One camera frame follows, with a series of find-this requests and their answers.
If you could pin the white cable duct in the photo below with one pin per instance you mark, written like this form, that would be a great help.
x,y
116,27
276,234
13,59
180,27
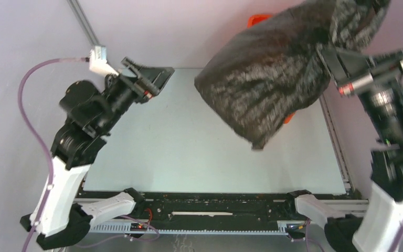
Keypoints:
x,y
123,228

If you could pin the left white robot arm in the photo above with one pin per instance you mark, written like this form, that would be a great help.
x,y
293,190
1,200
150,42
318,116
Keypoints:
x,y
58,220

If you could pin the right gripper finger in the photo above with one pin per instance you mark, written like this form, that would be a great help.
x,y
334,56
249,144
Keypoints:
x,y
353,62
330,60

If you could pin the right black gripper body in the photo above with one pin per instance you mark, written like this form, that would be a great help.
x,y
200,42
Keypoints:
x,y
382,70

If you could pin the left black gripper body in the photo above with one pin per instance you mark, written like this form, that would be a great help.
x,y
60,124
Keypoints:
x,y
126,90

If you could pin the small electronics board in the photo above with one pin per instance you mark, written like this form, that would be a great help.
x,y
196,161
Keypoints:
x,y
138,227

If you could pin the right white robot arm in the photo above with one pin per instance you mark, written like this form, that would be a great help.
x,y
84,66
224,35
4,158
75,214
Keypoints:
x,y
381,228

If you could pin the black plastic trash bag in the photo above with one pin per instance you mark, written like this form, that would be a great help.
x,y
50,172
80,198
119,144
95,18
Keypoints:
x,y
271,70

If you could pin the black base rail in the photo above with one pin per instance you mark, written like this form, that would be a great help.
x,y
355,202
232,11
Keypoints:
x,y
218,211

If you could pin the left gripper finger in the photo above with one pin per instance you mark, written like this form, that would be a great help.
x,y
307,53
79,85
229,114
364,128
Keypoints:
x,y
156,78
130,72

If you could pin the orange plastic trash bin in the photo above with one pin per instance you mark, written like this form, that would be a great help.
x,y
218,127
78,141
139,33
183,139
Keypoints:
x,y
253,20

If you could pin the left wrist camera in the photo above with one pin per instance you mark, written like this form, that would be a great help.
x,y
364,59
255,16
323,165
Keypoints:
x,y
98,62

